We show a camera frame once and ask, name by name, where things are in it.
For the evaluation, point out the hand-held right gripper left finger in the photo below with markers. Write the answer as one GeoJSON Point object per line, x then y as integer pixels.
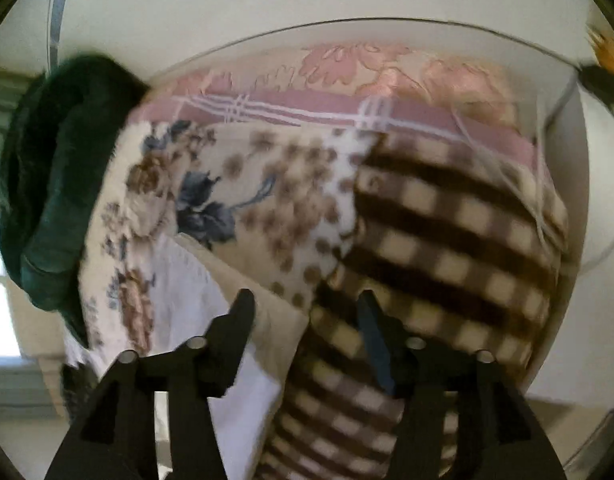
{"type": "Point", "coordinates": [238, 321]}

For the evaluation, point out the white floral blanket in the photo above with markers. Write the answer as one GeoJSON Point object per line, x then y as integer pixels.
{"type": "Point", "coordinates": [267, 195]}

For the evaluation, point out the dark green cloth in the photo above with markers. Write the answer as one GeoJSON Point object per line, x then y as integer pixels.
{"type": "Point", "coordinates": [62, 160]}

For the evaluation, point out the white cloth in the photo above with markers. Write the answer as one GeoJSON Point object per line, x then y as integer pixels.
{"type": "Point", "coordinates": [187, 300]}

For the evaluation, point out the orange and dark object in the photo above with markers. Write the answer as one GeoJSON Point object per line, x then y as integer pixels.
{"type": "Point", "coordinates": [604, 72]}

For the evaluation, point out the pink floral bedspread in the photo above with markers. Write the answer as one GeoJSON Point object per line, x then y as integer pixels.
{"type": "Point", "coordinates": [337, 105]}

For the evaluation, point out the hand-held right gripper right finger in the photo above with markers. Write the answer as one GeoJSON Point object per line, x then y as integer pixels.
{"type": "Point", "coordinates": [375, 346]}

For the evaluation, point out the brown checked pants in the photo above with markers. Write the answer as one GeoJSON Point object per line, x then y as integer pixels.
{"type": "Point", "coordinates": [437, 240]}

